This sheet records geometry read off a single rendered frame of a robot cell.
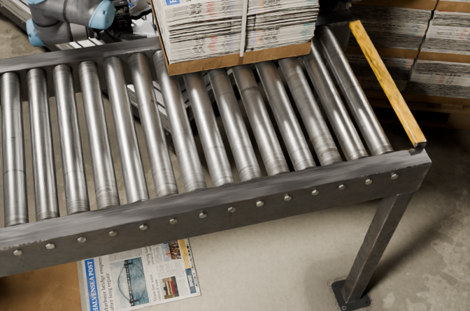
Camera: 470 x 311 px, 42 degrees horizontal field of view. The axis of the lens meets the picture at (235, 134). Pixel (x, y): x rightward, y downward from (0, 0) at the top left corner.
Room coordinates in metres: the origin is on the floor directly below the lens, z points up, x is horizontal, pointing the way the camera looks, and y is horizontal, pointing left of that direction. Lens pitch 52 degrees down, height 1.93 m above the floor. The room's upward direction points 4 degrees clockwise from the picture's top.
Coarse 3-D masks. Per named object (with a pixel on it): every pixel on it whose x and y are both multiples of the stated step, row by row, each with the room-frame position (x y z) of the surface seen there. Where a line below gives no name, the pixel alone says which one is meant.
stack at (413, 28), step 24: (456, 0) 1.61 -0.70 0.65; (384, 24) 1.61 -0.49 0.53; (408, 24) 1.60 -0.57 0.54; (432, 24) 1.60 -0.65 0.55; (456, 24) 1.60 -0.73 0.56; (408, 48) 1.61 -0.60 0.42; (432, 48) 1.61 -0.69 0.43; (456, 48) 1.61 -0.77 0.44; (360, 72) 1.62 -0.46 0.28; (408, 72) 1.65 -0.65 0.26; (432, 72) 1.61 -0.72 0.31; (456, 72) 1.60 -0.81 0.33; (456, 96) 1.61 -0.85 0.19; (384, 120) 1.61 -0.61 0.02; (432, 120) 1.62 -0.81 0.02; (456, 120) 1.60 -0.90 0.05
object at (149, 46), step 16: (320, 16) 1.31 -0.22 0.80; (336, 16) 1.32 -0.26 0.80; (336, 32) 1.29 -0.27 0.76; (80, 48) 1.13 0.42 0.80; (96, 48) 1.13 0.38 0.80; (112, 48) 1.13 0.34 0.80; (128, 48) 1.14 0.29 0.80; (144, 48) 1.14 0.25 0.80; (160, 48) 1.15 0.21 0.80; (0, 64) 1.05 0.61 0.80; (16, 64) 1.05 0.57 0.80; (32, 64) 1.06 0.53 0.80; (48, 64) 1.06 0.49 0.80; (64, 64) 1.07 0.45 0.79; (128, 64) 1.12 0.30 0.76; (48, 80) 1.06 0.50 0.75; (128, 80) 1.12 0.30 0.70; (0, 96) 1.02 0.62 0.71
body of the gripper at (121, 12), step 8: (112, 0) 1.26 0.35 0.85; (120, 8) 1.24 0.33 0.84; (128, 8) 1.25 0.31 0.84; (120, 16) 1.22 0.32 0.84; (128, 16) 1.21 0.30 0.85; (112, 24) 1.20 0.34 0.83; (120, 24) 1.21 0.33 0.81; (128, 24) 1.22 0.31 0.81; (112, 32) 1.21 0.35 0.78; (120, 32) 1.20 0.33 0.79
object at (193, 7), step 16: (160, 0) 1.09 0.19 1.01; (176, 0) 1.07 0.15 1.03; (192, 0) 1.07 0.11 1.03; (208, 0) 1.07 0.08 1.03; (224, 0) 1.08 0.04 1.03; (160, 16) 1.17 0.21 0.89; (176, 16) 1.05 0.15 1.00; (192, 16) 1.06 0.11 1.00; (208, 16) 1.07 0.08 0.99; (224, 16) 1.08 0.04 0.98; (160, 32) 1.17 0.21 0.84; (176, 32) 1.05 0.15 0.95; (192, 32) 1.06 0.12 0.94; (208, 32) 1.07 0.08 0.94; (224, 32) 1.08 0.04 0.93; (176, 48) 1.05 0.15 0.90; (192, 48) 1.06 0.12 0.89; (208, 48) 1.08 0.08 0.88; (224, 48) 1.09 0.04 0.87
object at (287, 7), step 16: (272, 0) 1.11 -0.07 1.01; (288, 0) 1.13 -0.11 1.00; (304, 0) 1.14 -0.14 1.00; (256, 16) 1.11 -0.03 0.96; (272, 16) 1.12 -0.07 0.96; (288, 16) 1.13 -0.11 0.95; (304, 16) 1.14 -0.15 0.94; (256, 32) 1.11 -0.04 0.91; (272, 32) 1.12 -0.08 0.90; (288, 32) 1.13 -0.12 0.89; (304, 32) 1.15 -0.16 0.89; (256, 48) 1.11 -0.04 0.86
